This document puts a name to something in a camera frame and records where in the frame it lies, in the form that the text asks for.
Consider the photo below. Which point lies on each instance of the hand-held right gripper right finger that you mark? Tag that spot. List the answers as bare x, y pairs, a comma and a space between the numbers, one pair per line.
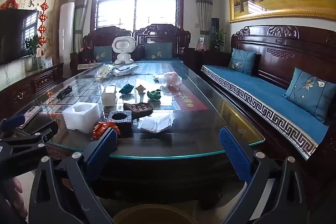
235, 155

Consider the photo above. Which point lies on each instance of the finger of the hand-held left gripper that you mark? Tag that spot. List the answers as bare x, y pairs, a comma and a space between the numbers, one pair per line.
13, 119
39, 132

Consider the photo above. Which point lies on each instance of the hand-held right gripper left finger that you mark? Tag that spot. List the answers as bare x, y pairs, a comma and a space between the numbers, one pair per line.
103, 150

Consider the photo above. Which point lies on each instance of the white bottle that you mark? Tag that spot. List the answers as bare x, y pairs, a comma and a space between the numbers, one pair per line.
109, 99

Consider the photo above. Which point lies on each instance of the yellow bin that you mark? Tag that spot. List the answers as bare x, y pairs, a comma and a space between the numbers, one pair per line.
157, 214

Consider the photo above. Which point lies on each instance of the person's left hand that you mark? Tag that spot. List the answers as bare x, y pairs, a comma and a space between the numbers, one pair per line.
14, 193

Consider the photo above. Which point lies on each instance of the orange crumpled wrapper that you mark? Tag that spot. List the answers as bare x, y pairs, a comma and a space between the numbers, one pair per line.
101, 126

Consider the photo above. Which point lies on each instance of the black foam block with hole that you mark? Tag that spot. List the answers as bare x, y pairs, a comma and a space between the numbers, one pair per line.
126, 127

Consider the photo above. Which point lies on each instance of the white foam block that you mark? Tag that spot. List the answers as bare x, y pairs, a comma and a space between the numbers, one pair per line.
89, 119

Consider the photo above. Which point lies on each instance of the dark wooden television cabinet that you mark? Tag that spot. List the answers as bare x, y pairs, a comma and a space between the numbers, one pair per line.
34, 82

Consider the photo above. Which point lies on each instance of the glass-topped wooden coffee table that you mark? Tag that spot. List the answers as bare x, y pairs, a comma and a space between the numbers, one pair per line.
183, 140

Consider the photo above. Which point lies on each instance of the brown lettered pouch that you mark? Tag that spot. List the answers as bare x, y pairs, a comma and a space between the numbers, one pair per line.
139, 108

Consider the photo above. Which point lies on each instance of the stack of white napkins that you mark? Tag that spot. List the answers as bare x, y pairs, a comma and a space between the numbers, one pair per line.
155, 123

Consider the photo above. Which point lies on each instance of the teal crumpled paper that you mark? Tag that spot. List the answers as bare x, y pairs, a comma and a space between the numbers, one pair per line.
126, 89

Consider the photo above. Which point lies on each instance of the yellow snack wrapper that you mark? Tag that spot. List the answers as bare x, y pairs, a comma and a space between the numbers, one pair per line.
140, 88

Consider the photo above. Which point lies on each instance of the green crumpled paper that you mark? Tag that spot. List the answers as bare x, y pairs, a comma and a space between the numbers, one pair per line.
153, 95

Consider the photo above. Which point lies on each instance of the carved wooden sofa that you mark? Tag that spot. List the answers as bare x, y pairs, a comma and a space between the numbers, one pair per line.
162, 32
262, 82

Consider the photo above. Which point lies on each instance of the white printed plastic bag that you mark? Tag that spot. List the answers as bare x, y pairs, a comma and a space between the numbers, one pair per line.
103, 71

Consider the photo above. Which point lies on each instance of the green plant in vase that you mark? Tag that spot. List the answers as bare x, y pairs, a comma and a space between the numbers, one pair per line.
32, 43

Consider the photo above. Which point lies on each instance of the black television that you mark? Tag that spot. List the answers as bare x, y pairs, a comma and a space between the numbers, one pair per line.
13, 37

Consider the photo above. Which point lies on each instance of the white and blue package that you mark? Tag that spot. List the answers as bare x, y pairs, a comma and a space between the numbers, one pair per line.
126, 69

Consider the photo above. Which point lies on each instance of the small blue embroidered pillow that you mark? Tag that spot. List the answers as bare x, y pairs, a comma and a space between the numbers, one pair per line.
241, 61

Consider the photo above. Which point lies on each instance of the large blue embroidered pillow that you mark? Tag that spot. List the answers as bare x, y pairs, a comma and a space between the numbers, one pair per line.
307, 92

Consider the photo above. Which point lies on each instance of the teal embroidered pillow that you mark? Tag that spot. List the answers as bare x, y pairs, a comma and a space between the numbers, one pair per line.
158, 50
103, 53

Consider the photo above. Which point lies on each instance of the pink plastic bag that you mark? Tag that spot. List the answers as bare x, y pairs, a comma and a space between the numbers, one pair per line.
172, 78

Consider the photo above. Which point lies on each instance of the dark wooden side table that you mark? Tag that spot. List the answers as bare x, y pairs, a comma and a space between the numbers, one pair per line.
210, 58

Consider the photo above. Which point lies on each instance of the white standing air conditioner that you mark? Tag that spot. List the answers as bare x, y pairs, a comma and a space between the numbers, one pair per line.
66, 29

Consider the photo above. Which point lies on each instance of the white robot toy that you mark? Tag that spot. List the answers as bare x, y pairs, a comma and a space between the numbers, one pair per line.
123, 47

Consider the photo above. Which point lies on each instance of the red hanging ornament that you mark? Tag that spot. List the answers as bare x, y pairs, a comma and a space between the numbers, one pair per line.
9, 2

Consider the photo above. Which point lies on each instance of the green potted plant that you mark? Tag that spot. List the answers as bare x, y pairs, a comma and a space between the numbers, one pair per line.
218, 39

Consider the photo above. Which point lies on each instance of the grey curtain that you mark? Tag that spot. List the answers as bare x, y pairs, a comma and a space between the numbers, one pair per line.
203, 3
81, 16

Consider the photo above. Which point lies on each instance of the dark tower appliance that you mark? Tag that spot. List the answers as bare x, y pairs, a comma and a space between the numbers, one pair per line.
214, 24

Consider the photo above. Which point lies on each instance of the large window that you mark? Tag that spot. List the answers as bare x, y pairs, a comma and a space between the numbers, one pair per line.
136, 3

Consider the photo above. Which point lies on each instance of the small photo frame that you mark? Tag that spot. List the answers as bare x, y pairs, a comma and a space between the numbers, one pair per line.
200, 41

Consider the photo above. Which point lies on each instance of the calligraphy wall art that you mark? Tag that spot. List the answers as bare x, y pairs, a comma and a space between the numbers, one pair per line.
31, 1

